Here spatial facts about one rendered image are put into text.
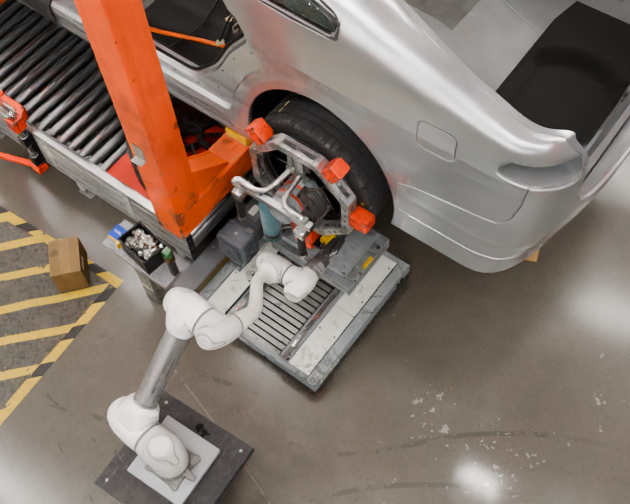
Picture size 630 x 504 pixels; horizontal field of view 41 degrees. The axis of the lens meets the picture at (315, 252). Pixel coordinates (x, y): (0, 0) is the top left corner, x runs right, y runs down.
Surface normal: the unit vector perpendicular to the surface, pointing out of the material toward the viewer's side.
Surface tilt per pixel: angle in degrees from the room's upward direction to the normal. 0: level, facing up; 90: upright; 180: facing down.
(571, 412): 0
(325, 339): 0
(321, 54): 81
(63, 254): 0
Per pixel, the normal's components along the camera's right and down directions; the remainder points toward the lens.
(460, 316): -0.04, -0.51
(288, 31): -0.60, 0.61
